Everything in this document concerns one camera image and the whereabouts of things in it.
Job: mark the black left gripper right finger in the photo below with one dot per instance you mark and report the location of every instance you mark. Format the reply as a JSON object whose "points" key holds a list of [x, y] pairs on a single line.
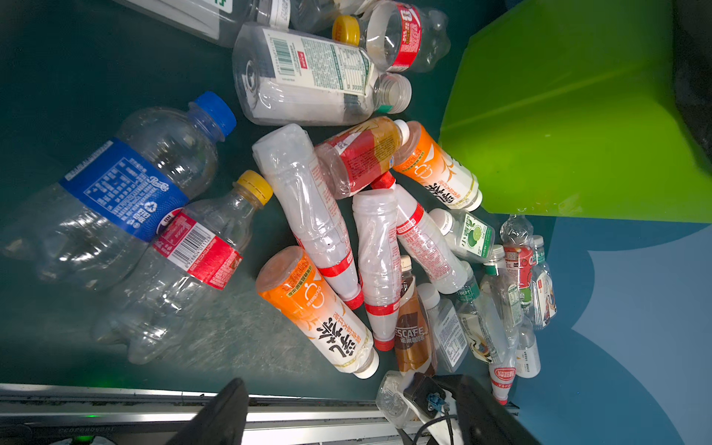
{"points": [[482, 419]]}

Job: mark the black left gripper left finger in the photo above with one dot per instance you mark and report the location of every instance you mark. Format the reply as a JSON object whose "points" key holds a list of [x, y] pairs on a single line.
{"points": [[222, 421]]}

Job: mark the clear small bottle white label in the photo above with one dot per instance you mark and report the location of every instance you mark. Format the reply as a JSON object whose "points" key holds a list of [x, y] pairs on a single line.
{"points": [[449, 337]]}

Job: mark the brown coffee bottle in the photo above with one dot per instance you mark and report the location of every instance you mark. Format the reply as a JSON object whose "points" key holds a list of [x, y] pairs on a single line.
{"points": [[414, 346]]}

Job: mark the orange juice bottle front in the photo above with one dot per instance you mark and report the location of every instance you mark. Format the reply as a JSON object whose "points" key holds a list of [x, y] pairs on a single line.
{"points": [[291, 282]]}

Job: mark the orange juice bottle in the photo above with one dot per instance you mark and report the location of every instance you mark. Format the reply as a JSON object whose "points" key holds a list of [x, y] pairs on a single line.
{"points": [[423, 160], [291, 282]]}

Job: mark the clear bottle red label front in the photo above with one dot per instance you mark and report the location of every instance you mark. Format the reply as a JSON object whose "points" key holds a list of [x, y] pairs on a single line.
{"points": [[187, 266]]}

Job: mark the clear bottle blue label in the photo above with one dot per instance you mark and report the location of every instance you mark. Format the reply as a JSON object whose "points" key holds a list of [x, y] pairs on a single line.
{"points": [[93, 226]]}

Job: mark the green plastic bin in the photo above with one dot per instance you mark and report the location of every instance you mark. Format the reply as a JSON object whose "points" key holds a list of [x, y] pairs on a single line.
{"points": [[566, 109]]}

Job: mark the black bin liner bag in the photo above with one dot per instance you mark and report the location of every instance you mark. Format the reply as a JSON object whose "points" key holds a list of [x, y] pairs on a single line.
{"points": [[692, 68]]}

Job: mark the white bottle red logo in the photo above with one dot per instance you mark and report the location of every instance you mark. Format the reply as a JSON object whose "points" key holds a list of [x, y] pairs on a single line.
{"points": [[502, 376]]}

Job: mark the clear bottle green neck band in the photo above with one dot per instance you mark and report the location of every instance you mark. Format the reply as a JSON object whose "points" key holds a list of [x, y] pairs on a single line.
{"points": [[505, 291]]}

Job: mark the clear bottle colourful label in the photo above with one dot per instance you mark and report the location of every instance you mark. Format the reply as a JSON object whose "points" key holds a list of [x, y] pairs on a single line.
{"points": [[543, 308]]}

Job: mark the clear lime juice bottle right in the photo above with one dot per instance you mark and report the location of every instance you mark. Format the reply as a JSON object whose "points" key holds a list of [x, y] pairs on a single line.
{"points": [[468, 237]]}

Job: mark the clear lime juice bottle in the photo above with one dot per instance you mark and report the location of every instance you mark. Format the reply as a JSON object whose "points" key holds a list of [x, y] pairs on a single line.
{"points": [[468, 237], [217, 21]]}

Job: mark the clear bottle red label right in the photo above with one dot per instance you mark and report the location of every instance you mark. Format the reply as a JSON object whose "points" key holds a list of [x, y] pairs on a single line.
{"points": [[517, 234]]}

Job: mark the orange juice bottle back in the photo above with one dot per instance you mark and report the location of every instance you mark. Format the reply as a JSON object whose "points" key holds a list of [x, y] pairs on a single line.
{"points": [[423, 160]]}

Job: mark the small red yellow tea bottle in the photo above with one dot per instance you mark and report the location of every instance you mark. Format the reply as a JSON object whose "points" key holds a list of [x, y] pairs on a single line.
{"points": [[356, 157]]}

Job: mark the clear wide jar bottle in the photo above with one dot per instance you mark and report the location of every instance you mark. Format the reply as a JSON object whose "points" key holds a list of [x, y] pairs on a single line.
{"points": [[284, 76]]}

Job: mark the clear bottle red label yellow cap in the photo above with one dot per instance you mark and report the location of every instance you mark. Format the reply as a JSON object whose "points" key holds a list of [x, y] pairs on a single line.
{"points": [[398, 37]]}

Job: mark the clear lime juice bottle left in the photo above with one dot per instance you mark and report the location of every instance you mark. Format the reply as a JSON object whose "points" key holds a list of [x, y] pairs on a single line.
{"points": [[217, 21]]}

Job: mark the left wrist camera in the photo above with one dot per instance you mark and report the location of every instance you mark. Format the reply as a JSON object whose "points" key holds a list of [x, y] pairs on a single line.
{"points": [[435, 407]]}

